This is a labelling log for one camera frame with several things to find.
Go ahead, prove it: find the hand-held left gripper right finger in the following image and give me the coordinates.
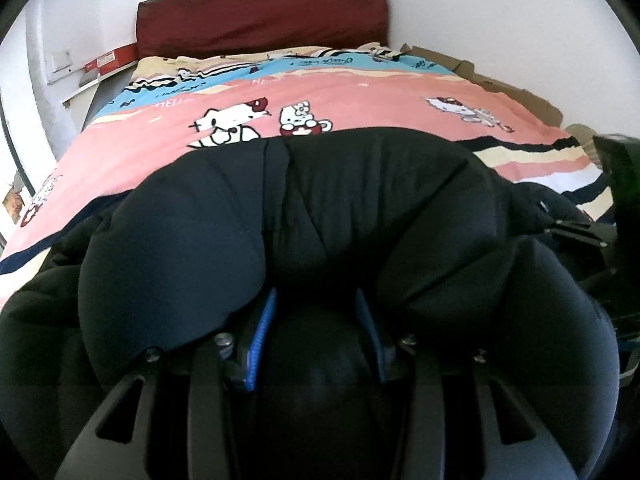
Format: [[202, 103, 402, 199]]
[[355, 289, 567, 480]]

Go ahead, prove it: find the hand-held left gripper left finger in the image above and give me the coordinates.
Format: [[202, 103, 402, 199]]
[[55, 287, 279, 480]]

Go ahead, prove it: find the black hooded puffer jacket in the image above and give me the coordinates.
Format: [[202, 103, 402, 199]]
[[0, 127, 631, 480]]

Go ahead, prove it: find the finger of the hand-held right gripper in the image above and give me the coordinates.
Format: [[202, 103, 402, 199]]
[[545, 217, 618, 249]]

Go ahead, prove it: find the dark red headboard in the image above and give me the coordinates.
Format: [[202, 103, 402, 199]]
[[136, 0, 390, 60]]

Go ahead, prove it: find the brown cardboard sheet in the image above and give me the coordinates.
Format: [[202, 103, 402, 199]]
[[400, 45, 563, 128]]

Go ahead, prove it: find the pink cartoon cat bed cover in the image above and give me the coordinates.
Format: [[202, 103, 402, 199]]
[[0, 45, 618, 311]]

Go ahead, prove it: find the white wall shelf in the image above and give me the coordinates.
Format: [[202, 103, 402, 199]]
[[62, 62, 138, 106]]

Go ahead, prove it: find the red flat box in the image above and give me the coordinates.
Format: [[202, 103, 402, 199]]
[[84, 44, 138, 72]]

